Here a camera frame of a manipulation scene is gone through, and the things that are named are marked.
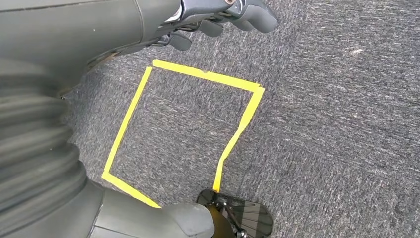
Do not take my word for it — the black robot foot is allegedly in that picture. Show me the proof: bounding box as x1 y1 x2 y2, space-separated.
196 188 274 238

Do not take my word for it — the yellow floor tape square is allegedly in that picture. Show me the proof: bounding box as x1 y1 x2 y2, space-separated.
102 59 266 208

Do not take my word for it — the ribbed grey left arm sleeve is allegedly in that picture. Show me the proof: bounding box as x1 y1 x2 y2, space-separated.
0 73 88 227

